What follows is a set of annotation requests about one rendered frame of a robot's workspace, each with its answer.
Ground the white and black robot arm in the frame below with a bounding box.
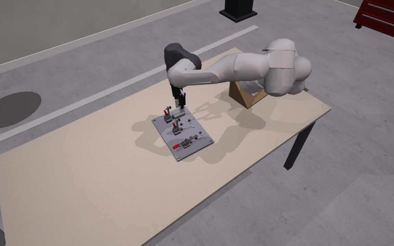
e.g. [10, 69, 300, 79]
[164, 38, 312, 97]

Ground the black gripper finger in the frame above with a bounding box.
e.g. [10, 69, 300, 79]
[175, 89, 186, 113]
[171, 86, 179, 108]

